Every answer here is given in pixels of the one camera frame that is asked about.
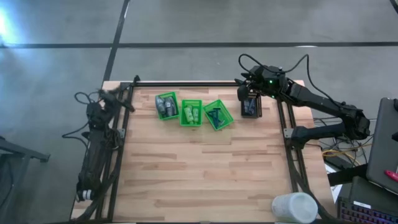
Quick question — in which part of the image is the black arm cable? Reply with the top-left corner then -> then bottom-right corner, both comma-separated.
238,53 -> 346,106
62,91 -> 94,147

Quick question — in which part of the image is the yellow cable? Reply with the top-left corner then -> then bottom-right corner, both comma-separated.
322,149 -> 361,166

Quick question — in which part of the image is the black aluminium rig frame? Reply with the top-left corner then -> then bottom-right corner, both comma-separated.
71,74 -> 338,224

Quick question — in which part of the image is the green plastic basket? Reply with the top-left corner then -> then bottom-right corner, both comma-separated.
203,98 -> 234,131
178,98 -> 203,128
154,91 -> 180,121

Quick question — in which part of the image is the dark metal stand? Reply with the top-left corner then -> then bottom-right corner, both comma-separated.
0,136 -> 51,224

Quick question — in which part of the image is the white cylindrical container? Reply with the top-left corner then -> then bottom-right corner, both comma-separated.
271,191 -> 319,224

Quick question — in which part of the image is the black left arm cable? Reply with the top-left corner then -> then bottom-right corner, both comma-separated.
62,91 -> 94,147

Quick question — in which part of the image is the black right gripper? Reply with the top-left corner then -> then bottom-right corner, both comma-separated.
234,65 -> 287,102

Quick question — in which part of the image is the black equipment case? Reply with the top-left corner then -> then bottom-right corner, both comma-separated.
348,175 -> 398,212

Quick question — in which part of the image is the red tool handle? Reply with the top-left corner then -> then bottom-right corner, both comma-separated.
384,169 -> 398,183

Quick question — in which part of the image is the white paper sheet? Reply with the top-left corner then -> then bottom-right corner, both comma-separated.
325,163 -> 343,203

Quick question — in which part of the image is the black flat bar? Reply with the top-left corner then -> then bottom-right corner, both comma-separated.
327,164 -> 368,187

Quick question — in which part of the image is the grey laptop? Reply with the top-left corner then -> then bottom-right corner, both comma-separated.
366,97 -> 398,195

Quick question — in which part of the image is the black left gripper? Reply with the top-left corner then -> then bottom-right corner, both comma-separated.
98,90 -> 136,113

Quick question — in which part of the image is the backlit black keyboard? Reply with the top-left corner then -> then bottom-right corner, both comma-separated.
337,197 -> 398,224

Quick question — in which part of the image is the black plastic basket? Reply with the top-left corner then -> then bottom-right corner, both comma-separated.
241,92 -> 263,119

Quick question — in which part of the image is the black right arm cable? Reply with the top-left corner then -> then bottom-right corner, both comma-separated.
238,53 -> 346,106

